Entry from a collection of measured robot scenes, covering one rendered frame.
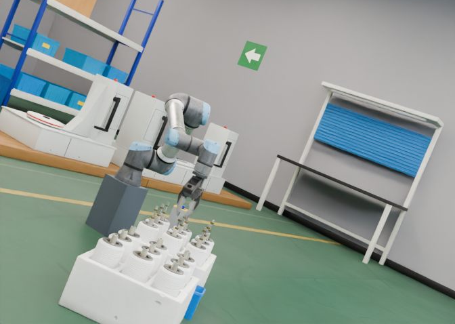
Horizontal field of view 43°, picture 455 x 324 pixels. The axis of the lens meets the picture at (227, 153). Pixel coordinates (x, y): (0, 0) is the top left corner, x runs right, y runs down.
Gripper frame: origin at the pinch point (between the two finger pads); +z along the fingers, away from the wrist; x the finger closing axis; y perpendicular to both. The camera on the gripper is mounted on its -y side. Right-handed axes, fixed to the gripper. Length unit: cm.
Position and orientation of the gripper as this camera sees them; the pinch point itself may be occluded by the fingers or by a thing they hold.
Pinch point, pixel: (182, 215)
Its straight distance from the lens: 255.9
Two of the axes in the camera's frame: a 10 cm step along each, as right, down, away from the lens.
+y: 1.7, 0.3, 9.8
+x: -9.1, -3.9, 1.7
